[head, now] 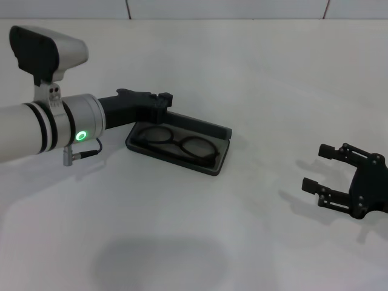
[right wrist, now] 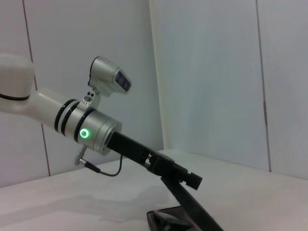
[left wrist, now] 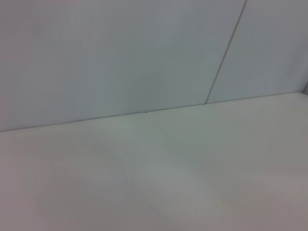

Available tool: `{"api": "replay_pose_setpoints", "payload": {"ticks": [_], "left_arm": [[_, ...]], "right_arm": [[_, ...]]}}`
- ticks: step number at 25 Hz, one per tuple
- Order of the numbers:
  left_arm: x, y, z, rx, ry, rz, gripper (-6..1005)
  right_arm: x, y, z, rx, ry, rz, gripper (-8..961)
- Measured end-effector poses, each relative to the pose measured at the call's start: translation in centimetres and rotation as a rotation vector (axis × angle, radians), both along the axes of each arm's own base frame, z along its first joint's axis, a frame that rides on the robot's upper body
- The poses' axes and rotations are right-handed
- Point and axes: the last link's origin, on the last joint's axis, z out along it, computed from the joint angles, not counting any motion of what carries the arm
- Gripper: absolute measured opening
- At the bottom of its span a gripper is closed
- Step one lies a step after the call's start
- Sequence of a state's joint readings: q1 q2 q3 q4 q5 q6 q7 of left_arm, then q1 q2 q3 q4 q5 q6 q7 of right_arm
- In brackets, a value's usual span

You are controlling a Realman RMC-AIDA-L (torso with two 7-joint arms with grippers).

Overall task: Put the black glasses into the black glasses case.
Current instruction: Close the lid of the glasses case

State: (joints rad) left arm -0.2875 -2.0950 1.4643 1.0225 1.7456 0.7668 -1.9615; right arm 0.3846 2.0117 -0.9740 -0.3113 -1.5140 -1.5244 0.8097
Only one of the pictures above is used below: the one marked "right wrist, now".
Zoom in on left camera mount bracket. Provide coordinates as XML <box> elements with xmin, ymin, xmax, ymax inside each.
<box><xmin>80</xmin><ymin>90</ymin><xmax>102</xmax><ymax>108</ymax></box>

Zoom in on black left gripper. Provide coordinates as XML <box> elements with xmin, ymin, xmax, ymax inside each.
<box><xmin>107</xmin><ymin>131</ymin><xmax>204</xmax><ymax>191</ymax></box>

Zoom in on black glasses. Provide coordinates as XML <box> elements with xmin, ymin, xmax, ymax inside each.
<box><xmin>154</xmin><ymin>209</ymin><xmax>193</xmax><ymax>231</ymax></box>

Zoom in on black glasses case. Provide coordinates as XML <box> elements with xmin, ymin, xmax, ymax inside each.
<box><xmin>146</xmin><ymin>177</ymin><xmax>225</xmax><ymax>231</ymax></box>

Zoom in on left arm cable with plug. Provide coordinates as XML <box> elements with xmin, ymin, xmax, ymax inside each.
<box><xmin>73</xmin><ymin>146</ymin><xmax>124</xmax><ymax>177</ymax></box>

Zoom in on left wrist camera silver housing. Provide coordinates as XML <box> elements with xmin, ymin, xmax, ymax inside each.
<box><xmin>87</xmin><ymin>55</ymin><xmax>132</xmax><ymax>98</ymax></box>

